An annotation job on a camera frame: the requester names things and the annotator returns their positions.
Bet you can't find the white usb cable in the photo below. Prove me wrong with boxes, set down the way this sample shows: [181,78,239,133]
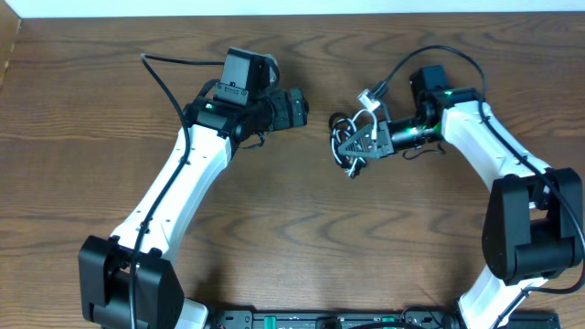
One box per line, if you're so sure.
[332,108,378,177]

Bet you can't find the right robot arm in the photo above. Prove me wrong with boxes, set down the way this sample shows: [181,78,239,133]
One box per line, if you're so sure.
[329,66,584,328]

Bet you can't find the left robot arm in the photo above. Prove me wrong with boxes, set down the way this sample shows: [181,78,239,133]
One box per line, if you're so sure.
[79,48,308,329]

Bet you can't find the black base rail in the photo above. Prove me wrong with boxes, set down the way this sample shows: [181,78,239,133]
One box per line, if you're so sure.
[205,305,561,329]

